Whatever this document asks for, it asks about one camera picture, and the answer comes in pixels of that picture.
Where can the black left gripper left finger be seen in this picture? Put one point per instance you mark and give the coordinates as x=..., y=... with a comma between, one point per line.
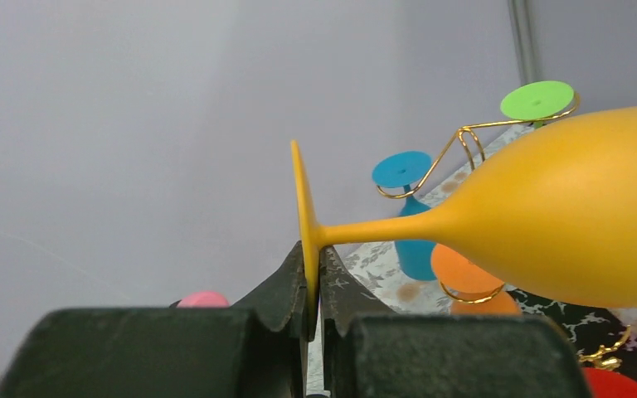
x=256, y=347

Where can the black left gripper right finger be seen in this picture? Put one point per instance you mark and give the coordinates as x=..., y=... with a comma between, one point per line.
x=369, y=350

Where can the orange plastic wine glass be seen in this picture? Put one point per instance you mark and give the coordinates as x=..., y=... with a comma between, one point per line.
x=471, y=290

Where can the blue plastic wine glass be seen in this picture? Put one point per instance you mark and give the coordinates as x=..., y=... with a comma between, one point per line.
x=403, y=170

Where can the red plastic wine glass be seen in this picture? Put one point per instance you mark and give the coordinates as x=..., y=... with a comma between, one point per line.
x=609, y=384

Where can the yellow plastic wine glass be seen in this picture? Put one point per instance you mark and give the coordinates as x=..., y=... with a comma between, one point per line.
x=553, y=213

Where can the green plastic wine glass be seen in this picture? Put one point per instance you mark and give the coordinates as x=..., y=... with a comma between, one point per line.
x=538, y=102

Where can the pink microphone on black stand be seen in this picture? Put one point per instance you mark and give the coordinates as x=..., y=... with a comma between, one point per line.
x=202, y=299

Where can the floral patterned table cloth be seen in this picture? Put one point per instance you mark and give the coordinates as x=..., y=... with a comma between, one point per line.
x=378, y=267

